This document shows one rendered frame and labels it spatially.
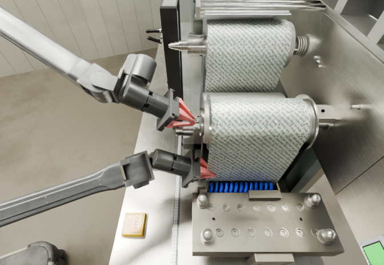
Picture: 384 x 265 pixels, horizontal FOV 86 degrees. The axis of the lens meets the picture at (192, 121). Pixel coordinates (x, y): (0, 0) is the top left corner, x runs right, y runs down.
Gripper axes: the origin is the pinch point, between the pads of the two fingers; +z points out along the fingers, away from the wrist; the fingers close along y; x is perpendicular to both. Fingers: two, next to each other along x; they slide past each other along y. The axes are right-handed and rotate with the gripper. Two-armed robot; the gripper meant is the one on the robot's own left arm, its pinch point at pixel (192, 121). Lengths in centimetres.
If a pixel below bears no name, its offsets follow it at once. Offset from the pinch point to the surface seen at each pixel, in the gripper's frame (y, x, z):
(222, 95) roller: -10.4, 5.5, 8.3
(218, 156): 8.7, 0.0, 8.1
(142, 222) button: 17.5, -34.9, 4.0
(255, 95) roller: -10.1, 11.8, 16.8
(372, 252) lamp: 32.3, 16.7, 30.1
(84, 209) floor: -18, -149, 7
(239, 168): 9.2, -1.2, 17.5
